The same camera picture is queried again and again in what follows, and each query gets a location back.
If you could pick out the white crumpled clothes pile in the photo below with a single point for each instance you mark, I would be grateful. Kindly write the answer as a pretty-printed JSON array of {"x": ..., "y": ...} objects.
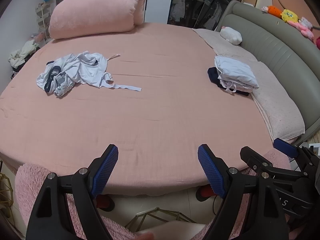
[{"x": 61, "y": 75}]

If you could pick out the rolled pink quilt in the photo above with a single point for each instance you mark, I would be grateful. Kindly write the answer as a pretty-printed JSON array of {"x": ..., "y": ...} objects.
[{"x": 75, "y": 18}]

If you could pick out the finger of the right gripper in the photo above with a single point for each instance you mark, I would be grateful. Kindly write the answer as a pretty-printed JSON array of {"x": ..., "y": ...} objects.
[
  {"x": 285, "y": 148},
  {"x": 247, "y": 158}
]

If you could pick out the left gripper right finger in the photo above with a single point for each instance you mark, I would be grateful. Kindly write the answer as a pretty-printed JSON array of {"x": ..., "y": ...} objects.
[{"x": 264, "y": 218}]

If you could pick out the clothes heap on floor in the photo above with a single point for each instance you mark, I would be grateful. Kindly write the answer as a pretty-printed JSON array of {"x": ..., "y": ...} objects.
[{"x": 19, "y": 57}]

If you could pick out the pink round bed sheet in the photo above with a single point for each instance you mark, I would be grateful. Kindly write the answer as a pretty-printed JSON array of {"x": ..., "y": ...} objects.
[{"x": 157, "y": 130}]

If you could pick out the yellow sponge plush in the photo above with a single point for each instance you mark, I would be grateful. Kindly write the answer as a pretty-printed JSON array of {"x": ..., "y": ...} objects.
[{"x": 288, "y": 15}]

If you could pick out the orange carrot plush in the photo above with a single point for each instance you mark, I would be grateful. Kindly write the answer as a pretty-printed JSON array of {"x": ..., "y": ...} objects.
[{"x": 272, "y": 10}]

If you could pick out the gold wire basket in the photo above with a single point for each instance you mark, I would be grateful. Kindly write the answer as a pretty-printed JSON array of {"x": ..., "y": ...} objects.
[{"x": 158, "y": 214}]

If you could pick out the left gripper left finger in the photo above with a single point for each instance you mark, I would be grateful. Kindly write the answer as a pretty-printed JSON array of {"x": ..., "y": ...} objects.
[{"x": 50, "y": 217}]

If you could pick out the folded navy garment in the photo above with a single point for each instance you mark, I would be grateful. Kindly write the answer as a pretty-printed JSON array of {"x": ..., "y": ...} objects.
[{"x": 213, "y": 76}]

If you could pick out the white plush toy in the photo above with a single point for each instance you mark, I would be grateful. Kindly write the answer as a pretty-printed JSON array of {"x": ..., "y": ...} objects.
[{"x": 231, "y": 35}]

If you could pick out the dark open wardrobe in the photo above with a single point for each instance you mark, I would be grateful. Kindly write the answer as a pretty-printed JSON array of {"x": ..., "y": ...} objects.
[{"x": 197, "y": 13}]

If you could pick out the pink plush toy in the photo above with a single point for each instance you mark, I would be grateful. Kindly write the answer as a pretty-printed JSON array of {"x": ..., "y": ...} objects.
[{"x": 304, "y": 26}]

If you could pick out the folded white clothes stack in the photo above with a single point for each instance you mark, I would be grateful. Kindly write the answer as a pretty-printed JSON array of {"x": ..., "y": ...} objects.
[{"x": 235, "y": 75}]

